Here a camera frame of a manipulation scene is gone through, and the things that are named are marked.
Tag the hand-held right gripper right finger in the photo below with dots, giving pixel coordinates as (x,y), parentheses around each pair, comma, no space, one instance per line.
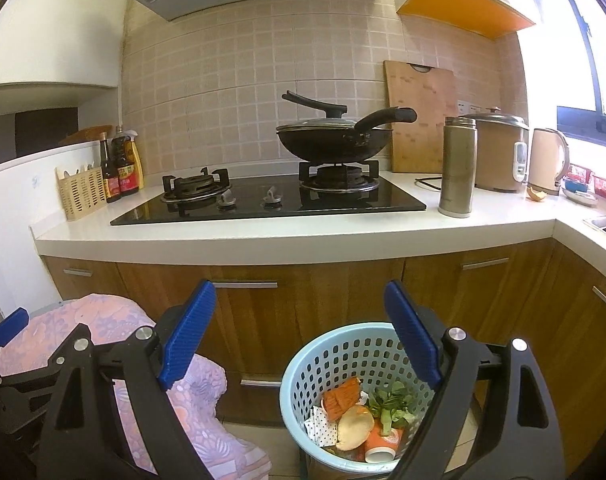
(413,335)

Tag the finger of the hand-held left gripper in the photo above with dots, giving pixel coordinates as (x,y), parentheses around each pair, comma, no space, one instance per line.
(30,377)
(10,327)

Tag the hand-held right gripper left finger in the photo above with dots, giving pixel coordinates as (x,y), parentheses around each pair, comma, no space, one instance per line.
(188,335)

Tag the green leafy vegetable scraps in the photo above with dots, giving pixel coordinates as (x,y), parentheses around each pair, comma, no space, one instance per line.
(393,402)

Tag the orange snack wrapper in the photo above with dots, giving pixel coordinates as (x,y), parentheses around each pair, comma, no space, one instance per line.
(342,397)

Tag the yellow pomelo peel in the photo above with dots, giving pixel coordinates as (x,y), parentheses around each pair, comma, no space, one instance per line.
(355,427)

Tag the orange paper cup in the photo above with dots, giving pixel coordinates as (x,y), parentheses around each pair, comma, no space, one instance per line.
(383,442)

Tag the light blue plastic basket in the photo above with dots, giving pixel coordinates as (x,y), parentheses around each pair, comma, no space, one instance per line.
(303,360)

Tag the heart-print paper piece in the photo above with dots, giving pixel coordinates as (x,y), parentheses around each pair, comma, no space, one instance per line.
(320,427)

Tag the pink floral tablecloth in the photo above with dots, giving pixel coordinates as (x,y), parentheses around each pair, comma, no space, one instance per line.
(203,400)

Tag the wooden kitchen cabinet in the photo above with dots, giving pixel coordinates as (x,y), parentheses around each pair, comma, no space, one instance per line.
(333,300)

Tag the white refrigerator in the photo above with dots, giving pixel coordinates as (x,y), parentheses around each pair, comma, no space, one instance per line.
(13,220)

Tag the beige plastic utensil basket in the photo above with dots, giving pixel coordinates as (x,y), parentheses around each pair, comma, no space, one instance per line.
(83,195)

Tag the black glass gas stove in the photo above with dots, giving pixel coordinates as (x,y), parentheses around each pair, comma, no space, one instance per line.
(333,200)

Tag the steel thermos flask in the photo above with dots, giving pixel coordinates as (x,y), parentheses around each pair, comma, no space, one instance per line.
(458,170)

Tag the large dark sauce bottle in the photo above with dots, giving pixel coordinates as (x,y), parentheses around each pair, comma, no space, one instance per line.
(125,175)

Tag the small dark sauce bottle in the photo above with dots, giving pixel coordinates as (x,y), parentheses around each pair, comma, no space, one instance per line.
(110,180)

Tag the yellow oil bottle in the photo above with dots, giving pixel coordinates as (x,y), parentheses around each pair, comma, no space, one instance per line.
(138,160)

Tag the small brown peel piece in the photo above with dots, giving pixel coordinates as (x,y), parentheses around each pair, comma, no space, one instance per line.
(535,193)

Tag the beige rice cooker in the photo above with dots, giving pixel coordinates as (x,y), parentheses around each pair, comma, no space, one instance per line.
(498,155)

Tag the black wok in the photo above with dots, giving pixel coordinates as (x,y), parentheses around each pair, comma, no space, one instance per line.
(333,145)

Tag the small dish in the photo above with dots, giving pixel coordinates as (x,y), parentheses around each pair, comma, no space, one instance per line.
(580,196)

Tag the beige electric kettle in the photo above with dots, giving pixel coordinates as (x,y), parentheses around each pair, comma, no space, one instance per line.
(545,160)

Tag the wooden cutting board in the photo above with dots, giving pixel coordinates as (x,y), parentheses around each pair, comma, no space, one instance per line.
(423,110)

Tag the glass wok lid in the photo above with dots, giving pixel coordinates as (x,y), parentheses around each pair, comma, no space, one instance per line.
(318,105)

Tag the white wall socket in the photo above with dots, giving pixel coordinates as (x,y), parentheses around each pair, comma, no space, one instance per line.
(469,108)

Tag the dark window frame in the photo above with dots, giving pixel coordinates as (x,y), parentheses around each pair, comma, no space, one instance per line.
(578,120)

